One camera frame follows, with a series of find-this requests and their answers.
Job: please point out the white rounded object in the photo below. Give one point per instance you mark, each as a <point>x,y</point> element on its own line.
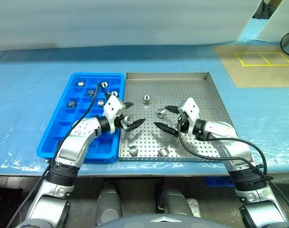
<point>194,207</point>

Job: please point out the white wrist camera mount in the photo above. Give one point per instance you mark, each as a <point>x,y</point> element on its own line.
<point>190,108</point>
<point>112,105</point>

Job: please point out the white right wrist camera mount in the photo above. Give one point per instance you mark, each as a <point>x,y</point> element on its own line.
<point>190,108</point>

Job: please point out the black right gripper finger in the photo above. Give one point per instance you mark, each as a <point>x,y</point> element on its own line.
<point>172,109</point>
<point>167,129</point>

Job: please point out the small white board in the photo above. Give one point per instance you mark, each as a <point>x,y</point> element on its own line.
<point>277,23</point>

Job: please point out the dark grey rounded shape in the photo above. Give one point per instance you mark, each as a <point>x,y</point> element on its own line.
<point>175,202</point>
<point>108,202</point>

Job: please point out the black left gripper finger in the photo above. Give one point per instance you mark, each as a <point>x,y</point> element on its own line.
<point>129,105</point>
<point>136,124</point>

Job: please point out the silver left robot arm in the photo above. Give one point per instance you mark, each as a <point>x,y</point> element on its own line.
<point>73,147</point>

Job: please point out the grey robot torso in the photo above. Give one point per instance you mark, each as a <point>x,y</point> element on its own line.
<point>149,222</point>

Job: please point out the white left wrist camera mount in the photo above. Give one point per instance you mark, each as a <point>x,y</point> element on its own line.
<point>112,105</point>

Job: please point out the blue crate under table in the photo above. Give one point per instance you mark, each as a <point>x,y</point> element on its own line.
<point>218,182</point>

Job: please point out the blue compartment tray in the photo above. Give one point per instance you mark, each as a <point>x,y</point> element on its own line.
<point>63,123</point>

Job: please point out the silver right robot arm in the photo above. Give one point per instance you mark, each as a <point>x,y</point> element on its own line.
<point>230,142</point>

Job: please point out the large white foam board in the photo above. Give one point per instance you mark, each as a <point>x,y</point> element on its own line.
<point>111,23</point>

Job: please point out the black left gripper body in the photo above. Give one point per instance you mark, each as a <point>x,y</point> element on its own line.
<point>118,122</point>

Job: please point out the perforated metal tray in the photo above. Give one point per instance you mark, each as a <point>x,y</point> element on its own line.
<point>182,90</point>

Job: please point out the brown table mat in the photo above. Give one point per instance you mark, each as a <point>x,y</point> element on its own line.
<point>253,73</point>

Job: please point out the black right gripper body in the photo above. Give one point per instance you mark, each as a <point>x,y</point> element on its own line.
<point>183,121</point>

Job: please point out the black fabric bundle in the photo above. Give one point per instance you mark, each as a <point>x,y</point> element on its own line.
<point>262,9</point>

